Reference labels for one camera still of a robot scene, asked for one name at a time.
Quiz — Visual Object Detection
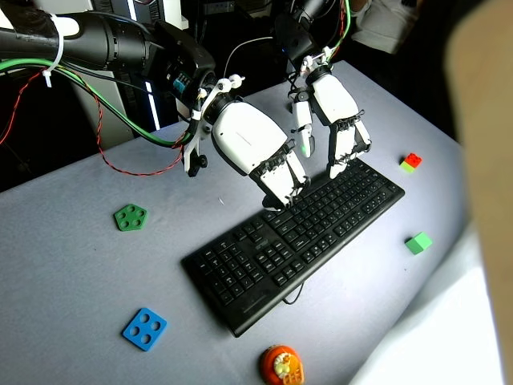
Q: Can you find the red and green toy brick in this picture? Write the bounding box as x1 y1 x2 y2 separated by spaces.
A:
399 152 423 174

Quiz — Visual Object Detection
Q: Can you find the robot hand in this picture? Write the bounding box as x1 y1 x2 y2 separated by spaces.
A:
288 71 372 180
210 99 312 213

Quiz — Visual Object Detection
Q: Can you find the red black twisted cable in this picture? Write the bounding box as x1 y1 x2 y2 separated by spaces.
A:
332 0 349 51
0 70 186 177

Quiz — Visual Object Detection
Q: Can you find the grey table cloth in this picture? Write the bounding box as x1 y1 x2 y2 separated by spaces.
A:
0 59 473 385

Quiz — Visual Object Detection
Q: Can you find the green cube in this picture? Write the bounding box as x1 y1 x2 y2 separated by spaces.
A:
404 231 434 256

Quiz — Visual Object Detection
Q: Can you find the green pentagon block with holes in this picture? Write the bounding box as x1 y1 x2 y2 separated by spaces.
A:
113 203 149 233

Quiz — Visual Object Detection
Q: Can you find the beige blurred panel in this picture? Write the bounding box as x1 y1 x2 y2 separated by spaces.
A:
446 0 513 385

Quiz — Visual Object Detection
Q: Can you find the green cable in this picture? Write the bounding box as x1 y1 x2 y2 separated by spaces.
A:
0 59 194 148
325 0 353 56

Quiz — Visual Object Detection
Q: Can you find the person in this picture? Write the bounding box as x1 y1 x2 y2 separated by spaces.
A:
350 0 421 55

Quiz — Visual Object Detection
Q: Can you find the white zip tie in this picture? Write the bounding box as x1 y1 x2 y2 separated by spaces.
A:
41 14 66 88

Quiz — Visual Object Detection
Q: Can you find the orange toy cake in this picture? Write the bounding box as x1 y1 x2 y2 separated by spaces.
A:
259 344 305 385

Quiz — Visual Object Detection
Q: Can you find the blue square block with holes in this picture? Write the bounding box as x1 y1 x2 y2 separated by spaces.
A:
121 307 169 353

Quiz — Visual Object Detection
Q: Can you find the black keyboard cable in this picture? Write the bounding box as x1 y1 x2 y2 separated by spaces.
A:
282 282 306 306

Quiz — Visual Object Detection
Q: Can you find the thin white cable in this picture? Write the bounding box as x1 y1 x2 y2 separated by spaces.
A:
223 36 274 79

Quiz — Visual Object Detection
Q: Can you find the black computer keyboard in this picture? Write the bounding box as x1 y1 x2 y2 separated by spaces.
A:
180 158 406 338

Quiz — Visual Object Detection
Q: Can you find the white sheet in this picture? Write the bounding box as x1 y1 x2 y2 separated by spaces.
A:
348 226 507 385

